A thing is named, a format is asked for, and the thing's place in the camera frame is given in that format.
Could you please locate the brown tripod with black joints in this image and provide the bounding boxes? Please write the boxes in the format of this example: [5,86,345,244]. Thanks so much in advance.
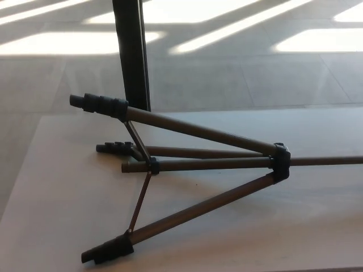
[69,92,363,265]

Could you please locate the black upright pillar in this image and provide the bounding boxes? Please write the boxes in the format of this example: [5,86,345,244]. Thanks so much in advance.
[112,0,151,112]

